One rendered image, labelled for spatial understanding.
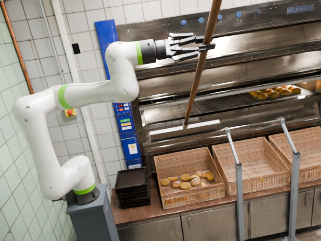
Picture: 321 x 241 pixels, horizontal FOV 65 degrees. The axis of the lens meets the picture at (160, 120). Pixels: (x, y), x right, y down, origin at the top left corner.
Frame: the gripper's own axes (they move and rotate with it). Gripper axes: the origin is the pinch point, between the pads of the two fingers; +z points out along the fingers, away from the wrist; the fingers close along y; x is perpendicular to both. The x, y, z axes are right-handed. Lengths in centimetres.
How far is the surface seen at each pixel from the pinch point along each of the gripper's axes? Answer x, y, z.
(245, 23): -92, -82, 72
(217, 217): -151, 70, 19
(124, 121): -135, -26, -47
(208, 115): -143, -22, 33
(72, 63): -98, -71, -81
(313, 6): -88, -85, 134
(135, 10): -77, -97, -21
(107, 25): -80, -90, -46
